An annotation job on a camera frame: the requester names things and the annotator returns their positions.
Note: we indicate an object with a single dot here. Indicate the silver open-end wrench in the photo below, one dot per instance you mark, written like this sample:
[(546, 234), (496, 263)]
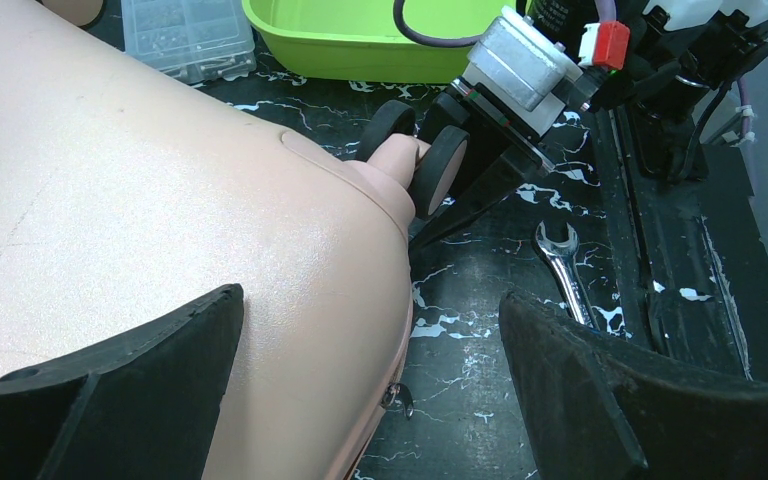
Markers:
[(561, 259)]

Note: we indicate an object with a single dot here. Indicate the green plastic tray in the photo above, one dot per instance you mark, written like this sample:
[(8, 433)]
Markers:
[(353, 40)]

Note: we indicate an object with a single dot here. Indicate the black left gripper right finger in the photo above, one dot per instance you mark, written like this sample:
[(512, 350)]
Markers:
[(598, 407)]

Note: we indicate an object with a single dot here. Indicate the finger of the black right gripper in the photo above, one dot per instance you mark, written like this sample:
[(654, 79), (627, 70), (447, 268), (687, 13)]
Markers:
[(511, 169)]

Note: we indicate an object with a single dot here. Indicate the clear plastic screw box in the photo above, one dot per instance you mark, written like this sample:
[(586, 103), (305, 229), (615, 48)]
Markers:
[(190, 41)]

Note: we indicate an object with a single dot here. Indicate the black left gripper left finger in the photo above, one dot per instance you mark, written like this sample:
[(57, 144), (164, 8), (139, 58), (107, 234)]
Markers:
[(143, 404)]

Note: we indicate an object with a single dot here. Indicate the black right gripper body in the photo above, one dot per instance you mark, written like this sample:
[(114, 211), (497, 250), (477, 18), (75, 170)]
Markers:
[(682, 59)]

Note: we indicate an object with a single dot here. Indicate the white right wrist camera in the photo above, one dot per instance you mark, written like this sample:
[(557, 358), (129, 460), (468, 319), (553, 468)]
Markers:
[(534, 78)]

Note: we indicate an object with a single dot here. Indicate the pink hard-shell suitcase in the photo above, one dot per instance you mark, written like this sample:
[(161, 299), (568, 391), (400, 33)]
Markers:
[(125, 194)]

